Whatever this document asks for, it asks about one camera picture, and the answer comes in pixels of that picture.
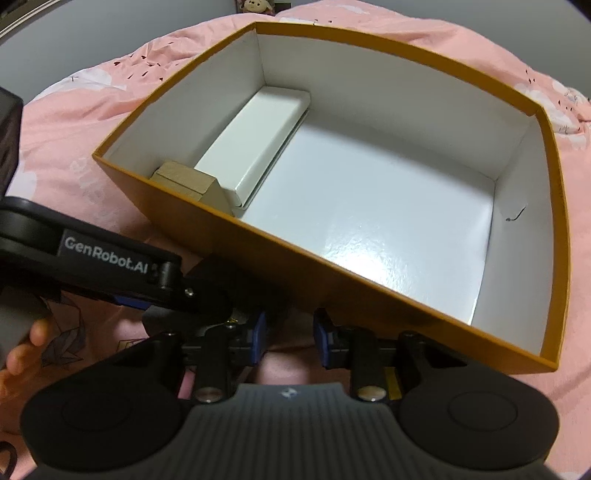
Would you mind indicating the wooden block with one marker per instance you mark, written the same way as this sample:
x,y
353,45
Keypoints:
x,y
180,177

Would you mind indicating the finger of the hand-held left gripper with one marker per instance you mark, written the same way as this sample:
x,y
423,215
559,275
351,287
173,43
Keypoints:
x,y
161,318
203,288

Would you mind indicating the pink printed blanket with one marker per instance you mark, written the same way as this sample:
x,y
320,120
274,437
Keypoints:
x,y
69,138

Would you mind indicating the person's left hand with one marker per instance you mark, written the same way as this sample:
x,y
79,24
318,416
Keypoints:
x,y
18,364

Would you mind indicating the small plush doll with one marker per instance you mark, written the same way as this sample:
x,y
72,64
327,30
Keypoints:
x,y
256,5

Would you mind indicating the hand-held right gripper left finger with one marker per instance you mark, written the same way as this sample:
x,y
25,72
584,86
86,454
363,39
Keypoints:
x,y
258,334

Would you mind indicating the orange cardboard box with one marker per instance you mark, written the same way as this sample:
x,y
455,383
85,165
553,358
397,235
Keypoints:
x,y
277,263

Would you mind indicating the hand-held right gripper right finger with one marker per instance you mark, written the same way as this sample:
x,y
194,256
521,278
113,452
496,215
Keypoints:
x,y
321,336

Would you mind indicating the white flat box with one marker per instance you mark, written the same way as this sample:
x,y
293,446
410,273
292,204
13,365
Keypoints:
x,y
249,143

